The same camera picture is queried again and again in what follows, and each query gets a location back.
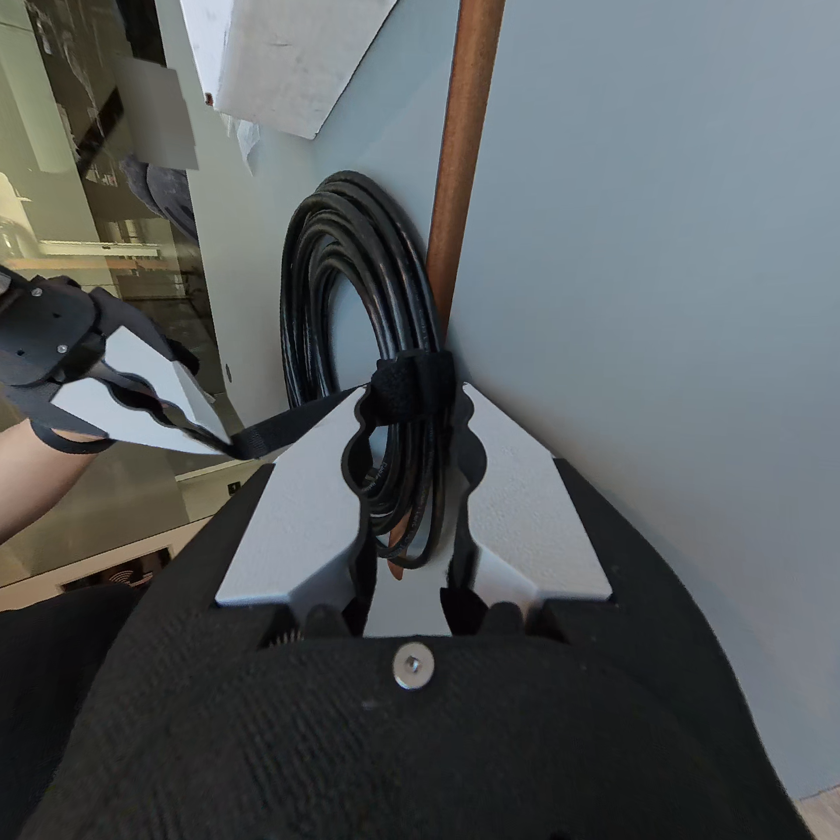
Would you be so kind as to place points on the person's dark clothing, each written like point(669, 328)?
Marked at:
point(39, 689)

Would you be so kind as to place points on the grey desk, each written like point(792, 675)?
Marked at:
point(656, 262)

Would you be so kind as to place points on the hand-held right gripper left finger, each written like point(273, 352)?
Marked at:
point(295, 525)

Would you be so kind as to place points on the person's left hand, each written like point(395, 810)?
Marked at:
point(33, 479)

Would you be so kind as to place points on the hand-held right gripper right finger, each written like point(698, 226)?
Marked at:
point(544, 525)

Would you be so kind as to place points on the white cardboard box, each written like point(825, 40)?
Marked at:
point(275, 65)

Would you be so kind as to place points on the small clear bag red parts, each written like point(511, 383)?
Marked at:
point(246, 144)

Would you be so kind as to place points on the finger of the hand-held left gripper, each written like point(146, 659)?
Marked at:
point(98, 410)
point(164, 387)

